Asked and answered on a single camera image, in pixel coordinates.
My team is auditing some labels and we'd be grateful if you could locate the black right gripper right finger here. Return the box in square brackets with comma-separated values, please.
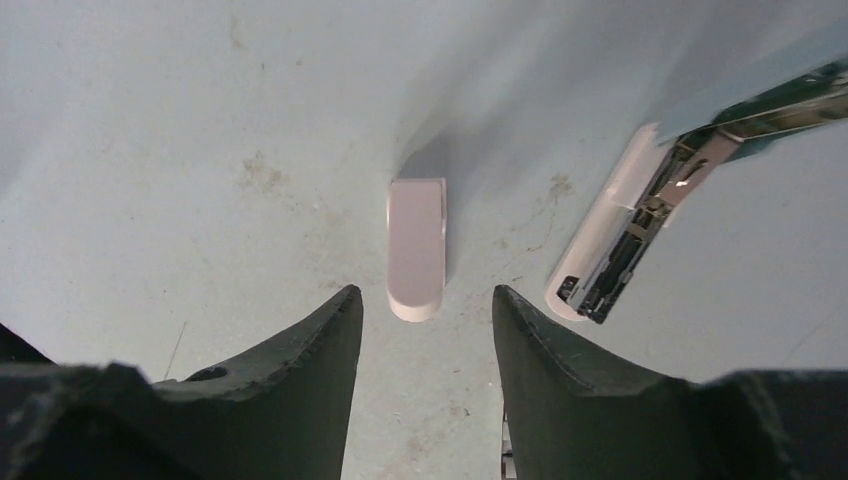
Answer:
[492, 285, 847, 479]

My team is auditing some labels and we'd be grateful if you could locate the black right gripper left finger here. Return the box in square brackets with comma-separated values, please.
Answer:
[1, 285, 363, 479]

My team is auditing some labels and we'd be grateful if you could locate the small white mini stapler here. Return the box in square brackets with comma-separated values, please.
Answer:
[386, 178, 447, 323]

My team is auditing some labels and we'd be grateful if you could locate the staple tray with staples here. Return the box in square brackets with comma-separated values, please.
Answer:
[501, 414, 517, 480]

